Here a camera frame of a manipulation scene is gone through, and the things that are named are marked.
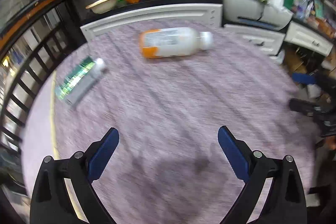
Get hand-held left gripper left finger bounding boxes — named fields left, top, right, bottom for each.
left=29, top=127, right=120, bottom=224

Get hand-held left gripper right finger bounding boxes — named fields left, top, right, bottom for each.
left=217, top=126, right=307, bottom=224

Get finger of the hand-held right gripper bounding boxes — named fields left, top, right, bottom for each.
left=289, top=98, right=325, bottom=117
left=292, top=72, right=336, bottom=95

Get white bottle with orange label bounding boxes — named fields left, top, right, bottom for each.
left=139, top=27, right=215, bottom=59

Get cardboard boxes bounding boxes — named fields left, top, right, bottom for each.
left=285, top=48, right=308, bottom=75

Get white drawer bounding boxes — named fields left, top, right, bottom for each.
left=285, top=22, right=334, bottom=57
left=224, top=25, right=285, bottom=57

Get green labelled bottle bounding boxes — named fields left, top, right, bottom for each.
left=54, top=56, right=106, bottom=107

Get purple streaked tablecloth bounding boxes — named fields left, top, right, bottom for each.
left=22, top=18, right=316, bottom=224

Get white printer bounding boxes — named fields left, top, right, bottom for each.
left=219, top=0, right=293, bottom=32

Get black railing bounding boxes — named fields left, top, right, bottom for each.
left=0, top=1, right=87, bottom=152

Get cream enamel bowl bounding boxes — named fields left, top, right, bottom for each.
left=86, top=0, right=120, bottom=15

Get curved wooden ledge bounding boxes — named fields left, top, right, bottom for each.
left=0, top=0, right=99, bottom=56

